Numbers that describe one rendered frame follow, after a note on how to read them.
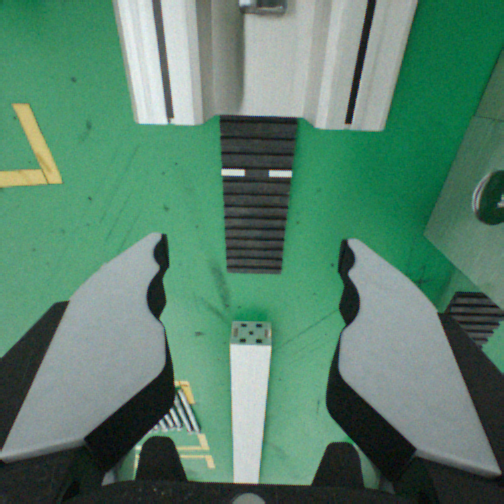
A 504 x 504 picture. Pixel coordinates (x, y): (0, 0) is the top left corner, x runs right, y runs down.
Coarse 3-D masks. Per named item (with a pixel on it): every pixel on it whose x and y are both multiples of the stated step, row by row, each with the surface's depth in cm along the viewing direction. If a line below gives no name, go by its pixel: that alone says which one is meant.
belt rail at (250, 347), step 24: (240, 336) 27; (264, 336) 27; (240, 360) 27; (264, 360) 27; (240, 384) 29; (264, 384) 29; (240, 408) 32; (264, 408) 32; (240, 432) 35; (240, 456) 39; (240, 480) 44
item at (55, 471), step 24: (48, 312) 7; (24, 336) 6; (48, 336) 6; (0, 360) 6; (24, 360) 6; (0, 384) 5; (24, 384) 5; (0, 408) 5; (0, 432) 5; (48, 456) 4; (72, 456) 4; (0, 480) 4; (24, 480) 4; (48, 480) 4; (72, 480) 4; (96, 480) 5
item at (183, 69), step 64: (128, 0) 9; (192, 0) 9; (256, 0) 11; (320, 0) 11; (384, 0) 8; (128, 64) 10; (192, 64) 10; (256, 64) 13; (320, 64) 10; (384, 64) 9
